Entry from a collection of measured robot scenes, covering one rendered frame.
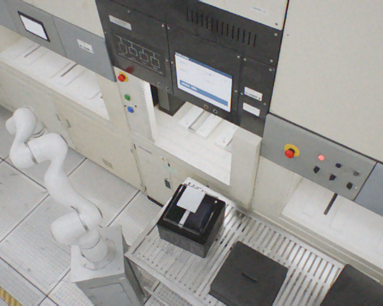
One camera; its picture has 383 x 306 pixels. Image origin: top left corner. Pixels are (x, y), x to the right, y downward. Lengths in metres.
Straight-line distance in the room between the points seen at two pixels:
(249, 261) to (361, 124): 0.92
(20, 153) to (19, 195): 1.84
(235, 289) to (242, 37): 1.16
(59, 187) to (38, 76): 1.43
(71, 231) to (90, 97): 1.17
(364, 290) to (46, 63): 2.51
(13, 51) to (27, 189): 1.11
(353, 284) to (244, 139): 0.79
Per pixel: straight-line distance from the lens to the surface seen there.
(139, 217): 3.14
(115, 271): 2.17
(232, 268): 2.02
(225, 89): 1.66
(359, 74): 1.35
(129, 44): 1.90
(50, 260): 3.17
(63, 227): 1.86
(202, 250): 2.04
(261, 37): 1.41
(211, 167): 2.28
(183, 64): 1.72
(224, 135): 2.38
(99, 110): 2.69
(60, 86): 2.94
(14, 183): 3.63
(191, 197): 1.93
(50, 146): 1.72
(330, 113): 1.49
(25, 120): 1.77
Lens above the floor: 2.76
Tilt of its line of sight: 54 degrees down
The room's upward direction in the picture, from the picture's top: 4 degrees counter-clockwise
